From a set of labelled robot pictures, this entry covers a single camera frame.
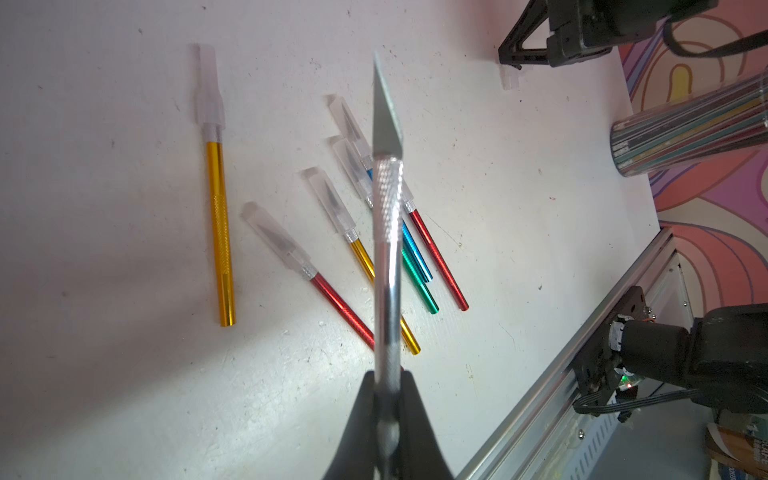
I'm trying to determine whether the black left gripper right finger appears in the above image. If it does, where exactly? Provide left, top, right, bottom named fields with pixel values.
left=398, top=371, right=454, bottom=480

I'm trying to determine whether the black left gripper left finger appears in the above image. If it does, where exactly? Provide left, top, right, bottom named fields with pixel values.
left=323, top=371, right=377, bottom=480

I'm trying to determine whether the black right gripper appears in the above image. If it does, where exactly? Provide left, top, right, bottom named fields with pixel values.
left=498, top=0, right=718, bottom=68

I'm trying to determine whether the yellow capped knife angled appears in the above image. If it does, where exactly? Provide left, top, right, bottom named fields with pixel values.
left=196, top=44, right=236, bottom=327

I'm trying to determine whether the clear cup of craft knives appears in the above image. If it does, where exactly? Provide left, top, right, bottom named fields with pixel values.
left=610, top=69, right=767, bottom=177

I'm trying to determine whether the red capped knife right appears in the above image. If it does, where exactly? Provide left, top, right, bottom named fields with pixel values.
left=402, top=182, right=469, bottom=311

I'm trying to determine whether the red capped knife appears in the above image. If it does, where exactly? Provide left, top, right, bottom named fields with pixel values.
left=241, top=202, right=375, bottom=350
left=402, top=182, right=469, bottom=311

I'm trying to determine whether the green capped knife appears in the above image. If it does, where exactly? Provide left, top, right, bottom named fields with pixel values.
left=331, top=137, right=439, bottom=314

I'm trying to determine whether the blue capped knife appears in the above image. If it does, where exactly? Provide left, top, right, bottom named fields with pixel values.
left=329, top=95, right=433, bottom=282

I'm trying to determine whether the yellow capped knife middle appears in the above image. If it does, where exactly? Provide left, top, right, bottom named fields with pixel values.
left=302, top=166, right=422, bottom=356

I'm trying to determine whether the red capped knife left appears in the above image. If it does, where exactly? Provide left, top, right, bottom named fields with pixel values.
left=241, top=202, right=375, bottom=350

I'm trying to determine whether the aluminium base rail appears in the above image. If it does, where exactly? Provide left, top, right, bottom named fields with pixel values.
left=457, top=228, right=677, bottom=479

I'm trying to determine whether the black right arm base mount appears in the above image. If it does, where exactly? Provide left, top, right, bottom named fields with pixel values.
left=571, top=286, right=767, bottom=416

